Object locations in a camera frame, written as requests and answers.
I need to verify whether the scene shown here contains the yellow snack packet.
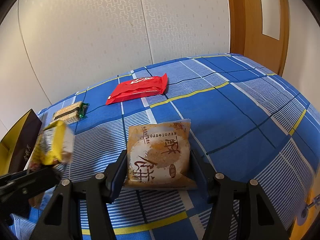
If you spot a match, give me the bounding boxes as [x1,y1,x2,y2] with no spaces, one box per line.
[25,120,74,171]

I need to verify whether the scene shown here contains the blue plaid tablecloth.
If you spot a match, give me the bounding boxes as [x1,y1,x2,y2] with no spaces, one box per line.
[39,54,319,239]

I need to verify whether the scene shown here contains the sandwich biscuit green wrapper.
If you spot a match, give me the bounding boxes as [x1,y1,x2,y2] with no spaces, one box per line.
[51,101,89,125]

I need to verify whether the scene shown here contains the gold tin box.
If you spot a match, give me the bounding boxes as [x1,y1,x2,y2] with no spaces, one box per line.
[0,109,42,175]

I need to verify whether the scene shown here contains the red flat snack packet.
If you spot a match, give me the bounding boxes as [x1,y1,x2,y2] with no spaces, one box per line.
[106,73,168,105]

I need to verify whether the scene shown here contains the wooden door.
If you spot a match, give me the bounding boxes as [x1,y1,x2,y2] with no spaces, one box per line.
[228,0,290,75]

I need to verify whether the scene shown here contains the beige pastry packet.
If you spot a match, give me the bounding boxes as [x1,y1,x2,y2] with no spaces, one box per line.
[125,119,197,190]

